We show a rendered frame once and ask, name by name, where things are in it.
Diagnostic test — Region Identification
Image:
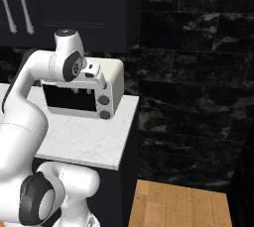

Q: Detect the dark cupboard side panel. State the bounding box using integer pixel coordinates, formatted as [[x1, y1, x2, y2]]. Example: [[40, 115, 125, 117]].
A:
[[227, 128, 254, 227]]

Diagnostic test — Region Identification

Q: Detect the dark base cupboard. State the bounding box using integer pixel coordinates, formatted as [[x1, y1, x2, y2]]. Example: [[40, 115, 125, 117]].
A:
[[33, 95, 141, 227]]

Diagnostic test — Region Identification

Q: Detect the white toaster oven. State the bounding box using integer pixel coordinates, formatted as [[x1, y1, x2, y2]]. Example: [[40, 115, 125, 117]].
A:
[[41, 57, 126, 120]]

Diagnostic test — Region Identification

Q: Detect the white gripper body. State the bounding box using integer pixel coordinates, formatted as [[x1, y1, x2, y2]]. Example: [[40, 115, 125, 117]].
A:
[[81, 71, 108, 91]]

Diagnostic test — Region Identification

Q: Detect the silver cupboard handle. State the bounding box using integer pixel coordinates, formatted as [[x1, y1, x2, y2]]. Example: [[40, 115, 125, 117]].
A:
[[13, 0, 36, 36], [0, 0, 18, 35]]

